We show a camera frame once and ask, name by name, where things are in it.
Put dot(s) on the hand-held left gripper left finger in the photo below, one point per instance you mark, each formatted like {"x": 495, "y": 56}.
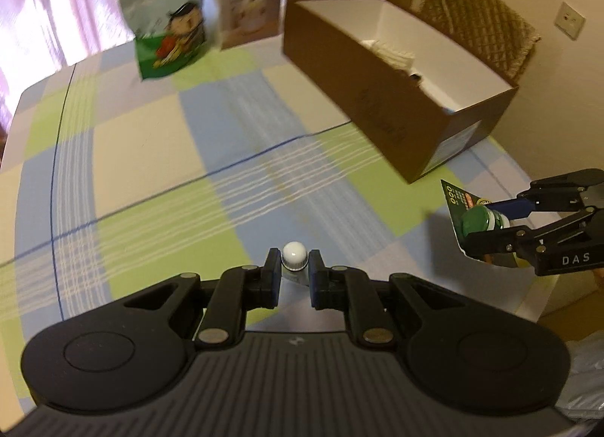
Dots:
{"x": 272, "y": 276}

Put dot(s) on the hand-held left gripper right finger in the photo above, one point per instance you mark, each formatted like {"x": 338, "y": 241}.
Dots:
{"x": 315, "y": 281}

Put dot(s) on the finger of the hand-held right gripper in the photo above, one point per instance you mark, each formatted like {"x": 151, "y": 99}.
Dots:
{"x": 512, "y": 207}
{"x": 495, "y": 243}

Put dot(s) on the small white bottle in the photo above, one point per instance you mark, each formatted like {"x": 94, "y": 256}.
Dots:
{"x": 295, "y": 253}

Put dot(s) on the brown cardboard box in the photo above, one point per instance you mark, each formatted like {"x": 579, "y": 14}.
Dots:
{"x": 368, "y": 102}

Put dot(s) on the white ribbed plastic holder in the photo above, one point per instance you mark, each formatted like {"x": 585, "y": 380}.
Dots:
{"x": 391, "y": 52}

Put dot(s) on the checked cloth covered desktop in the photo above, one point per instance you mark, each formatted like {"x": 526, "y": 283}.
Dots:
{"x": 165, "y": 158}

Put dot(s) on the quilted brown chair cushion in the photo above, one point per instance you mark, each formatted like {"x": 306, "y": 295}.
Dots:
{"x": 490, "y": 31}

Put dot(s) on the green snack bag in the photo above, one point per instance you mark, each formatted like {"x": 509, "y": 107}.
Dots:
{"x": 160, "y": 17}

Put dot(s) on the pink curtain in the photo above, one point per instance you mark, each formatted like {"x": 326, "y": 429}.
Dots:
{"x": 47, "y": 3}

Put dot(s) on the white wall socket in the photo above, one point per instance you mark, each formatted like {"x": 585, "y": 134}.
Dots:
{"x": 569, "y": 19}

